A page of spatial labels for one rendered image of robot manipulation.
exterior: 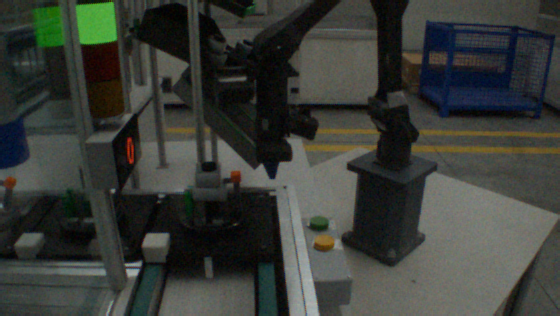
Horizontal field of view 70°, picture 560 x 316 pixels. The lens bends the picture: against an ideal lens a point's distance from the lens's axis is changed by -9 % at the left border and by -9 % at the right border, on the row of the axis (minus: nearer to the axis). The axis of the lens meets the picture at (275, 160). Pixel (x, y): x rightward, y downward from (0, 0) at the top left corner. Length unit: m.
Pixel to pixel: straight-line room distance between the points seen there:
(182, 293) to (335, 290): 0.27
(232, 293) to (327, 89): 4.23
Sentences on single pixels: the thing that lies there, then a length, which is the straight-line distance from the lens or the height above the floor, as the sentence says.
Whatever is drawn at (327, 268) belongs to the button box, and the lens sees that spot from 0.79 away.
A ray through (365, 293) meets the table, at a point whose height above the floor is 0.86.
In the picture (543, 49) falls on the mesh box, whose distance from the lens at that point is 5.43.
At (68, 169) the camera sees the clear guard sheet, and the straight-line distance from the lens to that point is 0.59.
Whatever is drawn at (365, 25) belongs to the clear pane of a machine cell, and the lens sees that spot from 4.84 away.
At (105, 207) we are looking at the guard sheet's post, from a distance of 0.69.
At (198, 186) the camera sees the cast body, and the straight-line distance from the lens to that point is 0.85.
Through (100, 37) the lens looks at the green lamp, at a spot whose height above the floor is 1.37.
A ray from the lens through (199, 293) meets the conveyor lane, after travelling 0.81.
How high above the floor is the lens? 1.43
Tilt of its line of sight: 23 degrees down
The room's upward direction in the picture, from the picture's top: straight up
